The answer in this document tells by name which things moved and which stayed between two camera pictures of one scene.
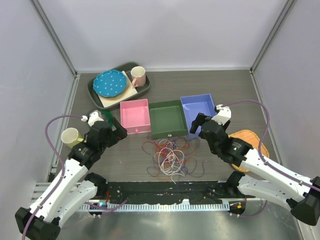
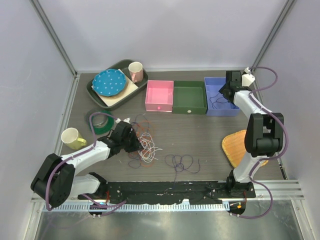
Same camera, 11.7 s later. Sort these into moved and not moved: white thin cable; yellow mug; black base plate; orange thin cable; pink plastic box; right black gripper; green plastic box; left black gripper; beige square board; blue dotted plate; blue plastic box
Moved: pink plastic box; left black gripper; orange thin cable; blue plastic box; right black gripper; white thin cable; green plastic box
Not moved: yellow mug; blue dotted plate; beige square board; black base plate
